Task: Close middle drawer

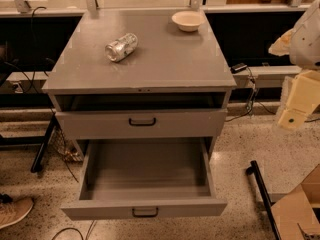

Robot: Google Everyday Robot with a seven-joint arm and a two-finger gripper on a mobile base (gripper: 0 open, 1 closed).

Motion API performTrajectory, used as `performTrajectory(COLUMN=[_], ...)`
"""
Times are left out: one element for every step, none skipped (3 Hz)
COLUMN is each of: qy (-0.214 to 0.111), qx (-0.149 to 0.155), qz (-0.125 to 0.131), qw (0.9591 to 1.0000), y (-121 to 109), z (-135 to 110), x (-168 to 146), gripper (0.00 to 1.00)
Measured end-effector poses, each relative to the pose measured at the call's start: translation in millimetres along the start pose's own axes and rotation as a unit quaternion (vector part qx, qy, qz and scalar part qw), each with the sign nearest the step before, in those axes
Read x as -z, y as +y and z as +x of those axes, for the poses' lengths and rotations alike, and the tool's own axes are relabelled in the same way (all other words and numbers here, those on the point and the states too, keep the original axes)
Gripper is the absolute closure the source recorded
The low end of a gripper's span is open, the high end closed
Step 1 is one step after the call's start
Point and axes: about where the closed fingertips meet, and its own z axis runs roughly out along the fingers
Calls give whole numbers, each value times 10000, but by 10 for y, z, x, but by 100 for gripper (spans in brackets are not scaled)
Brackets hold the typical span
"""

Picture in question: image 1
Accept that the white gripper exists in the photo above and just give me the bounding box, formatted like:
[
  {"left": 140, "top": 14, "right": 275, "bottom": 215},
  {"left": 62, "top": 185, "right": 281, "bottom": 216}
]
[{"left": 277, "top": 70, "right": 320, "bottom": 131}]

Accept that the grey drawer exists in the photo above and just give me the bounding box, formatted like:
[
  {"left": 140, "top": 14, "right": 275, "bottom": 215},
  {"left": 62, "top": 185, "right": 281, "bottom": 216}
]
[
  {"left": 61, "top": 138, "right": 227, "bottom": 220},
  {"left": 56, "top": 109, "right": 226, "bottom": 139}
]

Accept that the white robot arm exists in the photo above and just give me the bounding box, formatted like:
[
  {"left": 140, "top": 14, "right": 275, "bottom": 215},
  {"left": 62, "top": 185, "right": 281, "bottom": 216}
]
[{"left": 268, "top": 0, "right": 320, "bottom": 131}]

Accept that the grey top drawer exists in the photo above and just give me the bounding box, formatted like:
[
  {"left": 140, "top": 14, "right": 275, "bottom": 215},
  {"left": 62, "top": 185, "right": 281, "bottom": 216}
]
[{"left": 56, "top": 109, "right": 226, "bottom": 139}]

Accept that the grey drawer cabinet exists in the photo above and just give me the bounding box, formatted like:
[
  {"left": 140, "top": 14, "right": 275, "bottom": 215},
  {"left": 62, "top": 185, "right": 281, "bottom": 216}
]
[{"left": 43, "top": 9, "right": 235, "bottom": 149}]

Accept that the black power adapter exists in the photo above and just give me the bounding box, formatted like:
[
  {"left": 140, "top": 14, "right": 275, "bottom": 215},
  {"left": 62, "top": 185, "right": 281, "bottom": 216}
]
[{"left": 230, "top": 63, "right": 247, "bottom": 74}]

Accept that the cardboard box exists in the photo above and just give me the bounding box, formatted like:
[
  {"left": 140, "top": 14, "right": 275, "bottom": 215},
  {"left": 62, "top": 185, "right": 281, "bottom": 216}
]
[{"left": 271, "top": 164, "right": 320, "bottom": 240}]

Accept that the white paper bowl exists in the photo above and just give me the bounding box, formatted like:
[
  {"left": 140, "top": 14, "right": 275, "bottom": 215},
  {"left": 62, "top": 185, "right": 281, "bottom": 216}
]
[{"left": 172, "top": 11, "right": 205, "bottom": 32}]

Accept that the black table leg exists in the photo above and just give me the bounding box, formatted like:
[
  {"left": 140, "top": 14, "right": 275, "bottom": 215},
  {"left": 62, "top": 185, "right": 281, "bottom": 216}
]
[{"left": 31, "top": 116, "right": 56, "bottom": 173}]

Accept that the tan sneaker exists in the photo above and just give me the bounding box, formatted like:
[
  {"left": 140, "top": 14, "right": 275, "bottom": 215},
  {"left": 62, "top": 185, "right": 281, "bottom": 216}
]
[{"left": 0, "top": 197, "right": 34, "bottom": 229}]

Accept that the black cable on right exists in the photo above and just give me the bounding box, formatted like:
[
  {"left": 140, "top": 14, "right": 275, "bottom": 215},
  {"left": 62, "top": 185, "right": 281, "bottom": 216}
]
[{"left": 225, "top": 67, "right": 320, "bottom": 124}]

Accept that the black floor cable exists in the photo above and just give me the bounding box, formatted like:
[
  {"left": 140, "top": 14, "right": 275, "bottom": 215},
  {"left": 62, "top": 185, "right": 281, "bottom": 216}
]
[{"left": 50, "top": 219, "right": 98, "bottom": 240}]

